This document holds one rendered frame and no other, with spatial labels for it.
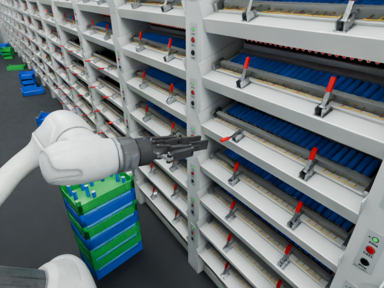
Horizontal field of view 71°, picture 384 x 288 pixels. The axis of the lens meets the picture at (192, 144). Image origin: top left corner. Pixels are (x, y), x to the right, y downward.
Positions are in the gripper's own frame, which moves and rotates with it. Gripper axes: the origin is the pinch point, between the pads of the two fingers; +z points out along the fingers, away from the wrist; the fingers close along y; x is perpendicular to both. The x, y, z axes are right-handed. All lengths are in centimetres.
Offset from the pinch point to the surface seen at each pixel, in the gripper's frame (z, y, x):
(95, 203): -13, -48, -51
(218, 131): 17.9, -8.5, -1.3
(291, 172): 17.6, 23.2, -1.5
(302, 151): 22.4, 21.9, 4.1
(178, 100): 21.0, -40.4, 1.1
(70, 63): 24, -227, -17
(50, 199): -17, -134, -103
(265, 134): 22.1, 8.4, 3.9
